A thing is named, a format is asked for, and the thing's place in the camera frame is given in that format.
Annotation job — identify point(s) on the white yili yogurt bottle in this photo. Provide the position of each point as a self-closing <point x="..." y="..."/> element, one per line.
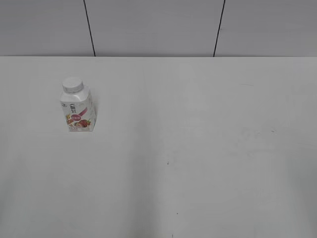
<point x="79" y="111"/>

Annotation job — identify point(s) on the white plastic bottle cap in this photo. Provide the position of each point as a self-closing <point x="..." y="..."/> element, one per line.
<point x="72" y="85"/>

